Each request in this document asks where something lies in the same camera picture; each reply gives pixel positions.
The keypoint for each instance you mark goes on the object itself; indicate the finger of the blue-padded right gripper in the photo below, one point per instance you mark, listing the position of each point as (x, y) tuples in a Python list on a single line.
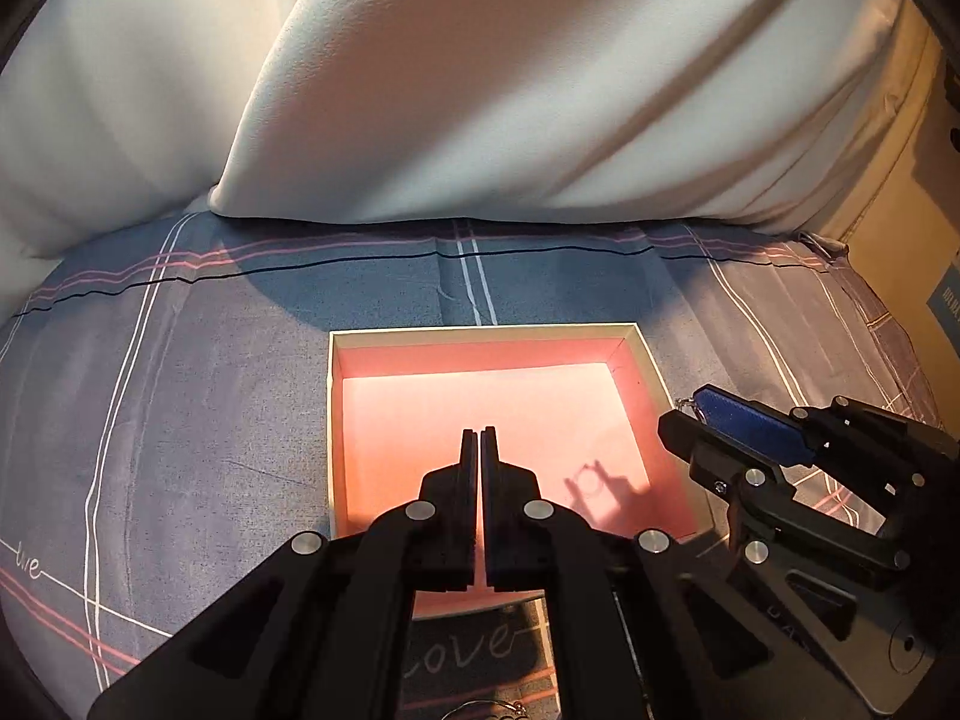
[(810, 427), (712, 457)]

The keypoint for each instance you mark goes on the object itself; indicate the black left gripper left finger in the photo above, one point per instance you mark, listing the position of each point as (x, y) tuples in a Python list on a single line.
[(318, 629)]

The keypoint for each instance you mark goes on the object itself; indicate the grey plaid bed sheet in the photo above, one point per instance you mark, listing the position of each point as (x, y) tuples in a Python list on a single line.
[(163, 392)]

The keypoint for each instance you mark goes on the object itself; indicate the white pillow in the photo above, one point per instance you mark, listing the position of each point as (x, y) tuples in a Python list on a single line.
[(563, 111), (118, 111)]

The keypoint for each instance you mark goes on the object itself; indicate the white pillow left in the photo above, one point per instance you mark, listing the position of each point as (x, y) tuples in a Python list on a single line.
[(118, 111)]

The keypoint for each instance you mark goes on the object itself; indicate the white pillow right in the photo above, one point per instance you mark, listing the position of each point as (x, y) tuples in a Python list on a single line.
[(563, 111)]

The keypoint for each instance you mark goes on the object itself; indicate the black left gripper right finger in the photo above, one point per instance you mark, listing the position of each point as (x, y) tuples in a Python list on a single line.
[(640, 627)]

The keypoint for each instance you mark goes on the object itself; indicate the beige cardboard box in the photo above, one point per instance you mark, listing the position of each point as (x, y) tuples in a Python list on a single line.
[(901, 220)]

